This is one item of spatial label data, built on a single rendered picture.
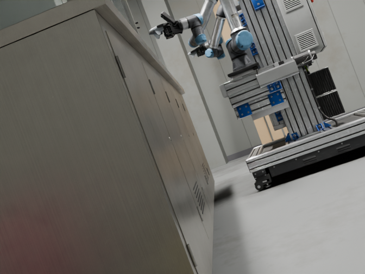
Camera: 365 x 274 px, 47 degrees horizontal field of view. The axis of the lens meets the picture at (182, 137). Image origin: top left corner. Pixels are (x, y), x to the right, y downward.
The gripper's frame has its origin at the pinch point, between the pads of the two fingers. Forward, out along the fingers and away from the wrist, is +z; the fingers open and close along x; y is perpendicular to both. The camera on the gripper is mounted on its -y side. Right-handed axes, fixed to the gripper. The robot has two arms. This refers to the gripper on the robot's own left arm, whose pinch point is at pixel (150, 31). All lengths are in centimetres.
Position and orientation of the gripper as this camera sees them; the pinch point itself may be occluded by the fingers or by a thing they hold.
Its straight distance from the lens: 283.1
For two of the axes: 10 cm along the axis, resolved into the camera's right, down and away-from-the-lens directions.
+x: -1.4, 2.1, 9.7
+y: 3.8, 9.1, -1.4
